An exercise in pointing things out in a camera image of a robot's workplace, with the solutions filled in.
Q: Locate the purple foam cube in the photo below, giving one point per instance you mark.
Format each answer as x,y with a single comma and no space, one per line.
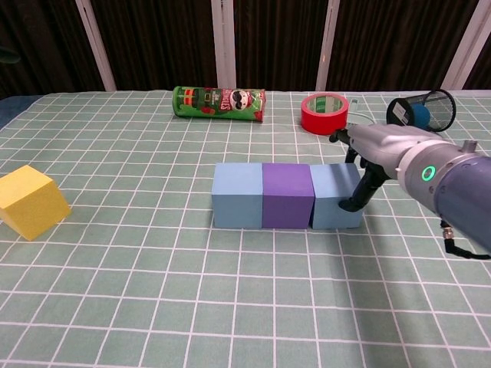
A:
285,199

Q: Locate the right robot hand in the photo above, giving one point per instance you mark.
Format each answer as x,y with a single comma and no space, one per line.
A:
379,145

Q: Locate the dark brown curtain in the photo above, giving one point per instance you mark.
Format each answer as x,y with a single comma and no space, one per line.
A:
161,38

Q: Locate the red tape roll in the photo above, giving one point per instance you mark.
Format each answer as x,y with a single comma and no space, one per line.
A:
322,122

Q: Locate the black mesh pen holder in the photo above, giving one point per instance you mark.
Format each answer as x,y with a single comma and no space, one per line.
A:
399,111

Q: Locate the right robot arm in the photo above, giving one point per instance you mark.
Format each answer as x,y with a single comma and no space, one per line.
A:
460,184

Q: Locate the blue roll in holder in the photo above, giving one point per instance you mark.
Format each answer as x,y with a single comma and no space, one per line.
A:
422,117

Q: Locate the green Pringles can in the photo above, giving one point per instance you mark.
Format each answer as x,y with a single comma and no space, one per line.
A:
218,103

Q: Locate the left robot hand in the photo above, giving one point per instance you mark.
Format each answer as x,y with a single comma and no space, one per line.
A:
7,55

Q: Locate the green checked tablecloth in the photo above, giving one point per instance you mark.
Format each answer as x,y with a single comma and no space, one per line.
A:
245,291

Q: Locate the white frame post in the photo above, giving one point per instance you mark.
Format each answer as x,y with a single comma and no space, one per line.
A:
327,46
466,46
96,46
223,46

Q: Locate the yellow foam cube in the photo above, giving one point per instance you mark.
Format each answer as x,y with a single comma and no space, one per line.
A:
30,203

